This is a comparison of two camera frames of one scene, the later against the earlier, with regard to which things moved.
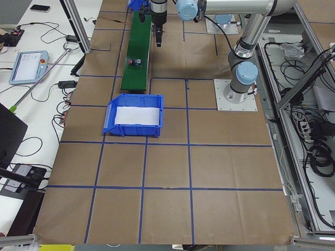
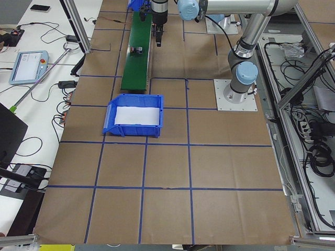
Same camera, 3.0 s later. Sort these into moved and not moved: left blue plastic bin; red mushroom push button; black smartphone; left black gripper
Moved: red mushroom push button
Not moved: left black gripper; left blue plastic bin; black smartphone
